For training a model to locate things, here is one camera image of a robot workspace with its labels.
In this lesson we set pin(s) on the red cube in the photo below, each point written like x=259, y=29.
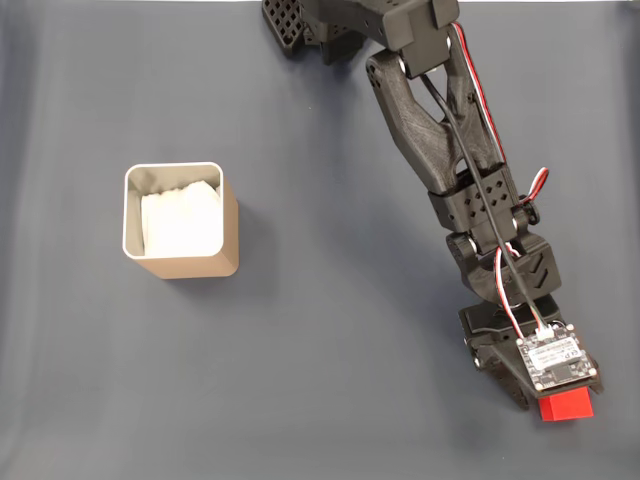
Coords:
x=567, y=407

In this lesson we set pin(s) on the tan metal box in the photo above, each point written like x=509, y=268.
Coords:
x=190, y=267

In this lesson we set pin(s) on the camera circuit board with mount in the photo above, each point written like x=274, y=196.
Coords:
x=555, y=357

